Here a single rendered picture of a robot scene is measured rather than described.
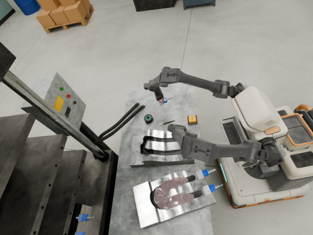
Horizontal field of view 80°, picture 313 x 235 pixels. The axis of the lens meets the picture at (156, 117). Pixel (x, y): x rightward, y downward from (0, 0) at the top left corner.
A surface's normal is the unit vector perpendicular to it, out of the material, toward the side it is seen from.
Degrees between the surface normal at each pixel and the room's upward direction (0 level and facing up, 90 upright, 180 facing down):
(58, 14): 90
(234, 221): 0
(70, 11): 90
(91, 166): 0
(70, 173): 0
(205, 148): 34
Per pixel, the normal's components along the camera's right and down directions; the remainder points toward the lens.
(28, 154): -0.22, -0.54
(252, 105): -0.82, -0.25
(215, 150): 0.59, 0.18
